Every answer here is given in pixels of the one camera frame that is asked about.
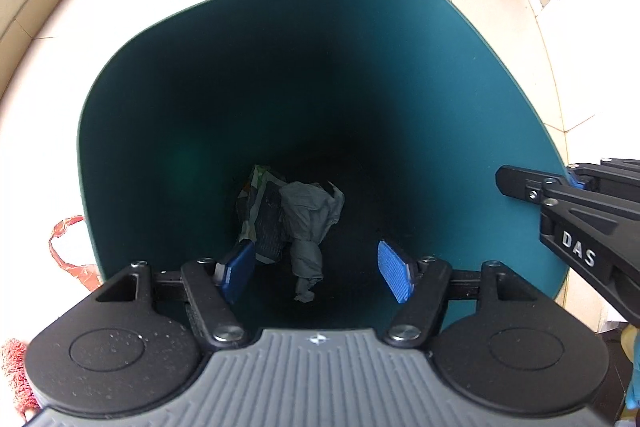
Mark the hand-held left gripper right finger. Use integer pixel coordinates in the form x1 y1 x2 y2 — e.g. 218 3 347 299
377 240 555 350

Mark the printed snack wrapper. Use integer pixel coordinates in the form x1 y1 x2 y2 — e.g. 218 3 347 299
235 164 292 264

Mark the pink fuzzy slipper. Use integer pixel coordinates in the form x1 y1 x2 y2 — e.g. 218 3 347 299
0 338 42 423

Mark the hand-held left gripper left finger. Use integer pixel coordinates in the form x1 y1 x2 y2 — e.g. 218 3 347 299
94 239 257 350

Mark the teal plastic bin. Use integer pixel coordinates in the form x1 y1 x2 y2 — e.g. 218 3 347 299
76 0 571 333

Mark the white paper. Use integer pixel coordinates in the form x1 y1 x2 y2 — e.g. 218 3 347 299
279 179 346 305

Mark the red plastic bag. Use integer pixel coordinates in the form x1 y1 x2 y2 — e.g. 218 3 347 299
48 214 103 292

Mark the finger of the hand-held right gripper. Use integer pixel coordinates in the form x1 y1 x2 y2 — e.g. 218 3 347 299
565 158 640 194
495 164 587 210

